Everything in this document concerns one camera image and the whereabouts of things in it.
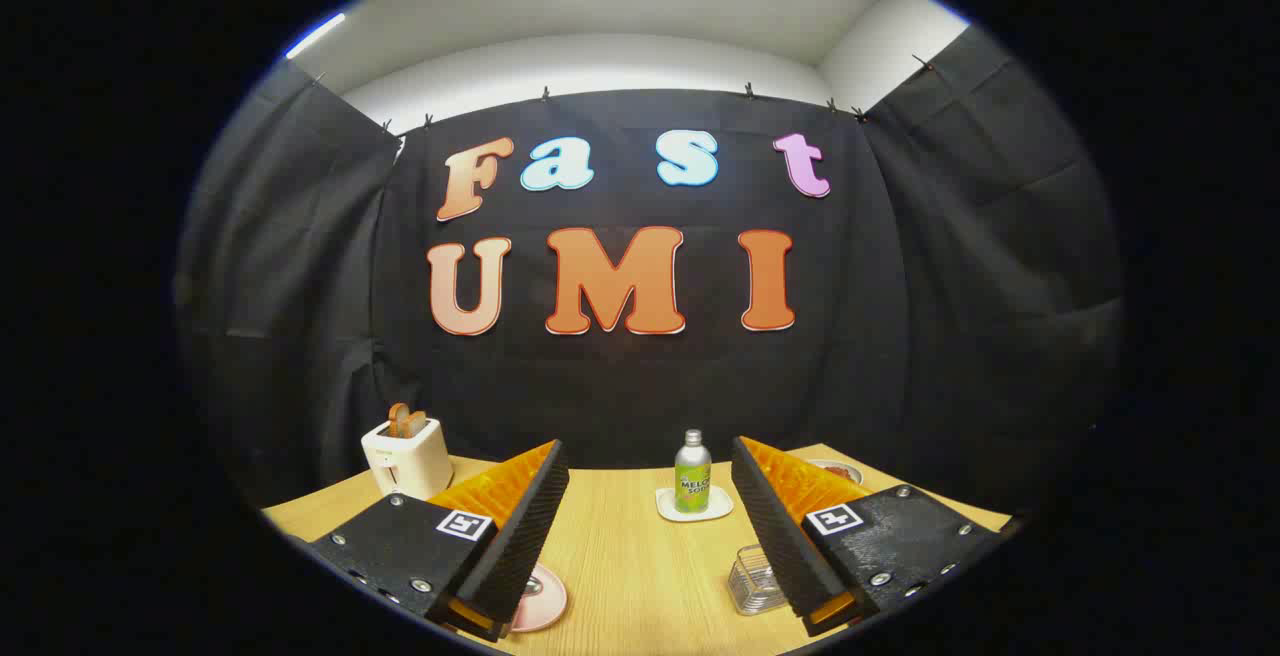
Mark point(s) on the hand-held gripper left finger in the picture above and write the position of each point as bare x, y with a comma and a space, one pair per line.
515, 536

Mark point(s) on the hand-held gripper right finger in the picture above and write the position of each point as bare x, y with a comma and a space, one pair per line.
775, 536

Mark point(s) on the white square coaster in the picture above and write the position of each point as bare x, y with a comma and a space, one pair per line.
718, 508

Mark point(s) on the pink round plate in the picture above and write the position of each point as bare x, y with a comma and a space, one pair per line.
548, 608

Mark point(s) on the white oval food plate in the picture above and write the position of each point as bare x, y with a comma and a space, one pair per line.
830, 466

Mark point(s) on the red-brown fried meat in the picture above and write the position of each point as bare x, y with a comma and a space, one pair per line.
846, 475

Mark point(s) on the green soda bottle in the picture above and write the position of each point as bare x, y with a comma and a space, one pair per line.
692, 481

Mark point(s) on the white toaster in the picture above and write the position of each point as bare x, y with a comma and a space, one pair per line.
410, 461

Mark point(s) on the brown toast slices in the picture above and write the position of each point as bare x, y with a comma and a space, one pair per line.
405, 422

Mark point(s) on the black backdrop cloth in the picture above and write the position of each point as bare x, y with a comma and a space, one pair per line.
640, 396

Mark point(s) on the ceiling strip light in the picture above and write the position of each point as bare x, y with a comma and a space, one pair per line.
315, 35

